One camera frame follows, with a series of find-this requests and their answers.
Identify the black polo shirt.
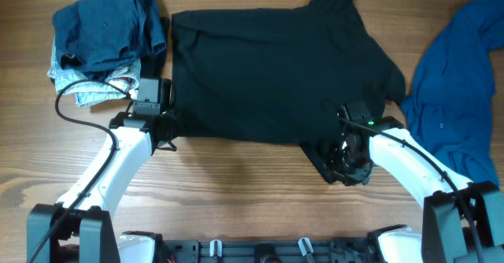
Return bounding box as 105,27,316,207
169,0,406,183

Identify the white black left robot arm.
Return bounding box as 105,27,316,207
27,78,176,262

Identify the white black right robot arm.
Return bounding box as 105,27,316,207
324,102,503,262

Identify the folded light grey garment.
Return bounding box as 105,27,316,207
47,43,142,107

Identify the folded black garment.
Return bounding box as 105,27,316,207
139,17,170,94

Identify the folded navy blue shirt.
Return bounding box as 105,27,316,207
52,0,167,72

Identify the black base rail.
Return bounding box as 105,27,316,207
165,237,383,263

